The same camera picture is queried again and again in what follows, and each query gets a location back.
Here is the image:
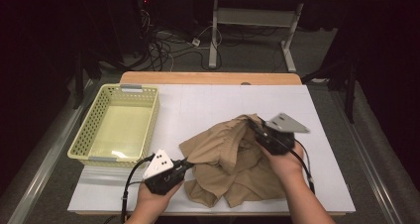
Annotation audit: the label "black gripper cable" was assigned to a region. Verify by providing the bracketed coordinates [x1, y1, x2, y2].
[290, 139, 316, 195]
[120, 153, 157, 224]

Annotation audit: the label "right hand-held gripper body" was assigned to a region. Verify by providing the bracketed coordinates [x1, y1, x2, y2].
[255, 112, 311, 157]

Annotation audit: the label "yellow perforated plastic basket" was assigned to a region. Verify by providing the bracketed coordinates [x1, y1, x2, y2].
[66, 83, 161, 168]

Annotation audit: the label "person's right hand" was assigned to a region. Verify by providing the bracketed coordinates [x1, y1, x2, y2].
[263, 142, 306, 182]

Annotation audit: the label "black metal stand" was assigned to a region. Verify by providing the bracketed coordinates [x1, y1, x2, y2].
[72, 49, 103, 109]
[300, 52, 360, 124]

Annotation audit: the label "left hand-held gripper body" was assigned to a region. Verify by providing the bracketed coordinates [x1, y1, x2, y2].
[142, 149, 186, 196]

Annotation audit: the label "aluminium table edge rail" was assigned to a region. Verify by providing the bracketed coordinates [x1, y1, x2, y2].
[6, 79, 95, 224]

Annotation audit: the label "white-framed desk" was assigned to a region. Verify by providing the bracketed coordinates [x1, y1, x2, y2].
[197, 0, 349, 73]

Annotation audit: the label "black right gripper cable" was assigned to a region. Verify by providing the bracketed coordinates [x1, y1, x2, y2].
[290, 139, 316, 195]

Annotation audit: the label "person's left hand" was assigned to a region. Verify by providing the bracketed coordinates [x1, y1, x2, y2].
[137, 180, 184, 215]

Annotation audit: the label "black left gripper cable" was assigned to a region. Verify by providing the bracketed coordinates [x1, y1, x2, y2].
[120, 153, 157, 224]

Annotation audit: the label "tangle of floor cables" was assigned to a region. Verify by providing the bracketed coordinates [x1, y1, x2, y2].
[137, 5, 222, 73]

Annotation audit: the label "tan shorts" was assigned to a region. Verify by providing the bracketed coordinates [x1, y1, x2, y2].
[178, 113, 291, 209]

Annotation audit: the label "aluminium floor rail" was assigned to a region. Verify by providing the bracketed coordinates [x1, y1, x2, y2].
[330, 91, 404, 224]

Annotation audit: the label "white table cover sheet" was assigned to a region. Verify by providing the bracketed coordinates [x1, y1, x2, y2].
[67, 83, 357, 215]

